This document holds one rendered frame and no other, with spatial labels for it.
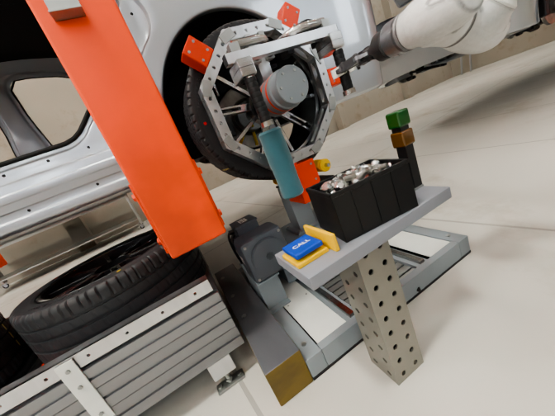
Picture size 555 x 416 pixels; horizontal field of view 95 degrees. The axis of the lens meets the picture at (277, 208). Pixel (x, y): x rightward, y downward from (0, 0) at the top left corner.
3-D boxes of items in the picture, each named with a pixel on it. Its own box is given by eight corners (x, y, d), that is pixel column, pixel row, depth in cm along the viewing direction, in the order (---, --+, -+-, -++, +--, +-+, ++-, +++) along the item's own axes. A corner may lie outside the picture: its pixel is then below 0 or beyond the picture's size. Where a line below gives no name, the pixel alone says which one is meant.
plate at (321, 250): (310, 242, 62) (309, 238, 62) (329, 251, 55) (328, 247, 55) (283, 258, 60) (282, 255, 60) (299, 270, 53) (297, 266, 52)
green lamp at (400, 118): (398, 125, 67) (395, 110, 66) (411, 122, 63) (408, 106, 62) (387, 130, 66) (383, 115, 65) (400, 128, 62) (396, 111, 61)
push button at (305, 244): (309, 241, 62) (305, 233, 61) (324, 248, 55) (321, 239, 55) (284, 255, 59) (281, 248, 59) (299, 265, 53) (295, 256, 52)
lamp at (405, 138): (403, 144, 68) (399, 129, 67) (416, 141, 65) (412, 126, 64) (392, 148, 67) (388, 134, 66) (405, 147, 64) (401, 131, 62)
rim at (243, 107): (307, 92, 141) (220, 40, 120) (332, 78, 120) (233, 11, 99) (278, 178, 139) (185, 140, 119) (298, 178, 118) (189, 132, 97)
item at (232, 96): (274, 150, 145) (275, 92, 141) (279, 148, 138) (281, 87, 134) (217, 145, 132) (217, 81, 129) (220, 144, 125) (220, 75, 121)
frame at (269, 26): (339, 140, 122) (301, 16, 108) (348, 138, 116) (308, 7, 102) (239, 186, 105) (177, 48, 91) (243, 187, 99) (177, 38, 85)
